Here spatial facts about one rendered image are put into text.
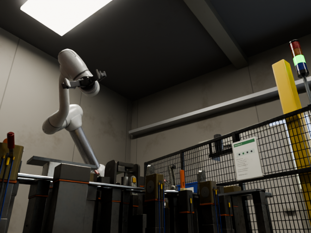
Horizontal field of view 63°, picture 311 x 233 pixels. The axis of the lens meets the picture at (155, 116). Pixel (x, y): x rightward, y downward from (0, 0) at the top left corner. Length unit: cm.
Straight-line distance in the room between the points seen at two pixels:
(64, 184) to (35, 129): 303
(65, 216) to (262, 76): 381
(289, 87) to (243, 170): 70
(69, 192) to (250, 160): 142
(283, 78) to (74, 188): 168
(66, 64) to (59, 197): 72
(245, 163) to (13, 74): 329
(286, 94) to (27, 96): 334
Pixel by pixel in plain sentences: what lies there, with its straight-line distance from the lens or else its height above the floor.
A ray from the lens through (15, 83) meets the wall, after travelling 410.
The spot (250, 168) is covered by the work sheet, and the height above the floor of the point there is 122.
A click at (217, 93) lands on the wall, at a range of 453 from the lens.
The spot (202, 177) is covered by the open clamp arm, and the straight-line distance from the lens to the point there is 152.
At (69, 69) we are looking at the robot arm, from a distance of 144.
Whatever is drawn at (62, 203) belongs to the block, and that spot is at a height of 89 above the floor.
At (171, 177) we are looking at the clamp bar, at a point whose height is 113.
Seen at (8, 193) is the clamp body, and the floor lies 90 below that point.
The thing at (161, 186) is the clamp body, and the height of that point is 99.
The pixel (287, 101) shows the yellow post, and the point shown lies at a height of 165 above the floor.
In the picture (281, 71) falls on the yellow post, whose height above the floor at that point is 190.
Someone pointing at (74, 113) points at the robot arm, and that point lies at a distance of 194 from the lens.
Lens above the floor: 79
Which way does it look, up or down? 25 degrees up
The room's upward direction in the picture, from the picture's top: straight up
